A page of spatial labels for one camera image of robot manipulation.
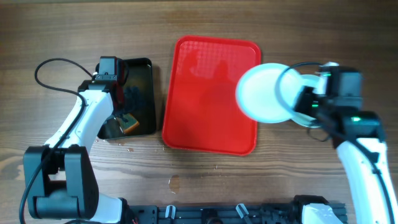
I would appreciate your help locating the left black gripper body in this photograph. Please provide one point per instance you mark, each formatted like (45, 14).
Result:
(131, 101)

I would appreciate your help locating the black water tray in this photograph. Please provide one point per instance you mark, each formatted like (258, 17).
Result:
(140, 75)

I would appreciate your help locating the white plate with stain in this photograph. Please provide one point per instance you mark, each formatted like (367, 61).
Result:
(255, 92)

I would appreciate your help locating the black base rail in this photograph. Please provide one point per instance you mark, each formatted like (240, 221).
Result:
(266, 213)

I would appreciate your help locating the orange green sponge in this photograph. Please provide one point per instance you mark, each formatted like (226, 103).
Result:
(128, 123)

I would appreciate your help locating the red plastic tray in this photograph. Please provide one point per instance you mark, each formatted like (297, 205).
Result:
(201, 112)

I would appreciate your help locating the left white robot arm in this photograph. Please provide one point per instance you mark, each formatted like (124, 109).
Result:
(59, 179)

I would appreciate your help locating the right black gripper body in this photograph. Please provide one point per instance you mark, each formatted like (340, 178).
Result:
(310, 104)

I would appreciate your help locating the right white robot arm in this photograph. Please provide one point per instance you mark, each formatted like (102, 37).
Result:
(360, 143)

